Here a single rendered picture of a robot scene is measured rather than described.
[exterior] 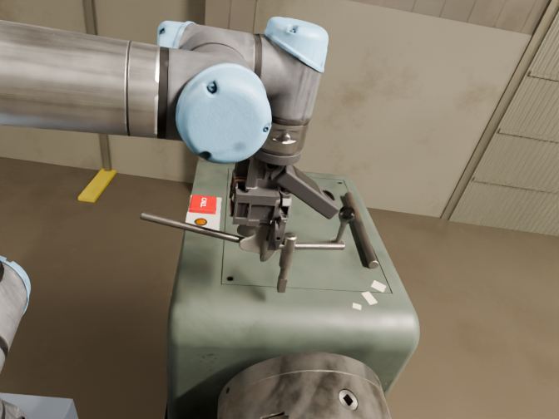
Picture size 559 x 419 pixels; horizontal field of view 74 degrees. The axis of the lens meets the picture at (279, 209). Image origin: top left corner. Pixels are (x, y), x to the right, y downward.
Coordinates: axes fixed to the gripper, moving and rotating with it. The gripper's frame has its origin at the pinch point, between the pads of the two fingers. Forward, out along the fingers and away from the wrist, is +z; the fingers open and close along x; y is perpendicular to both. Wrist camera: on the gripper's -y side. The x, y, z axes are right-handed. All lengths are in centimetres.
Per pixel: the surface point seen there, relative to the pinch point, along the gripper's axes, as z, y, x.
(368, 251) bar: 8.2, -26.0, -10.8
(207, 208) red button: 9.7, 8.6, -26.6
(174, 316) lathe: 12.6, 14.7, 2.4
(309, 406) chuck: 12.9, -5.6, 19.4
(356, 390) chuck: 13.5, -14.4, 17.3
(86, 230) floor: 137, 79, -175
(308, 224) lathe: 10.4, -15.4, -22.6
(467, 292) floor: 131, -188, -110
